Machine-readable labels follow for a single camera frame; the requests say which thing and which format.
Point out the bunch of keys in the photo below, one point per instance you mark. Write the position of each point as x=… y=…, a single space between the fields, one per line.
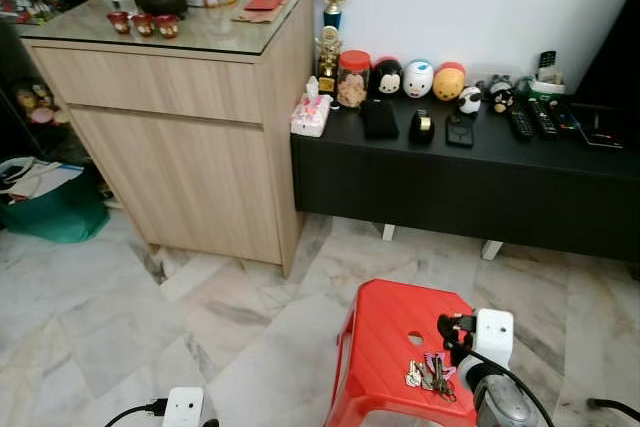
x=428 y=375

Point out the red plastic stool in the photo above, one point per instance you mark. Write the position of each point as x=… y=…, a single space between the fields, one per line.
x=385 y=347

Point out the white console leg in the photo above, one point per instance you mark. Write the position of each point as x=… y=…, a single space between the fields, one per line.
x=389 y=232
x=492 y=249

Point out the black low console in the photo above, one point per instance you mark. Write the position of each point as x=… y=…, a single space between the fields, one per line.
x=450 y=187

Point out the black square pouch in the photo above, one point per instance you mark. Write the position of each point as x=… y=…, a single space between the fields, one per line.
x=460 y=131

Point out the black tape dispenser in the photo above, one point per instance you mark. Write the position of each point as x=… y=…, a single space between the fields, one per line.
x=421 y=127

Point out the black remote control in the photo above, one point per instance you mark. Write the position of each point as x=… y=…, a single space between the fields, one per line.
x=542 y=118
x=565 y=119
x=520 y=124

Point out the black wallet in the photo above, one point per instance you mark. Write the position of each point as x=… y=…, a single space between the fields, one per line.
x=379 y=119

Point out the small white panda ball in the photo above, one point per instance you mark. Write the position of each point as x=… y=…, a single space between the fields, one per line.
x=471 y=100

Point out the black white toy figure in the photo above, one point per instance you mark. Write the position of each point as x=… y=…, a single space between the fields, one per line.
x=501 y=95

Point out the black tray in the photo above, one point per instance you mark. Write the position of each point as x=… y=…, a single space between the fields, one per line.
x=600 y=129

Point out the yellow round plush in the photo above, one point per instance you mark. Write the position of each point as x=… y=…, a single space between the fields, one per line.
x=449 y=82

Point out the white round plush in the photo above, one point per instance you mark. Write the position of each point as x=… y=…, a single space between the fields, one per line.
x=418 y=79

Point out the green bag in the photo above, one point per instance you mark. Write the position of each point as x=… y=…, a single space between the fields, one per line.
x=60 y=219

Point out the light wooden cabinet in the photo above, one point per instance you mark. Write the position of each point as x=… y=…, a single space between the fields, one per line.
x=180 y=167

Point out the pink tissue box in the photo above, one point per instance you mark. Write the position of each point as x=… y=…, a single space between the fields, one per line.
x=310 y=115

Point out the black mouse plush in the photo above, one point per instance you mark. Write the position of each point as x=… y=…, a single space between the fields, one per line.
x=387 y=79

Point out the white holder with handset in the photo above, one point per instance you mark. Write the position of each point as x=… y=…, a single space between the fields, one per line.
x=547 y=85

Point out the white papers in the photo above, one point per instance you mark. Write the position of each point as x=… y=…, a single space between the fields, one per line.
x=40 y=182

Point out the small gold trophy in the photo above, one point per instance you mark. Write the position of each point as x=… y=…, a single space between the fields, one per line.
x=328 y=47

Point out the black television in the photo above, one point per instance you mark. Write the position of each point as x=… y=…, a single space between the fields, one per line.
x=618 y=57

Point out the small red cup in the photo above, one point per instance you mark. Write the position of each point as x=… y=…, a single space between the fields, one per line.
x=143 y=24
x=167 y=26
x=119 y=21

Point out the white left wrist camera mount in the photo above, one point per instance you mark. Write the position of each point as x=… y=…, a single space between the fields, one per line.
x=183 y=409

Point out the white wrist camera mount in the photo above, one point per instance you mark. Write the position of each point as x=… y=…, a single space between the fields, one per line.
x=494 y=335
x=183 y=409

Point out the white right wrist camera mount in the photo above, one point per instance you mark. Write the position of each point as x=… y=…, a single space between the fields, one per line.
x=494 y=335

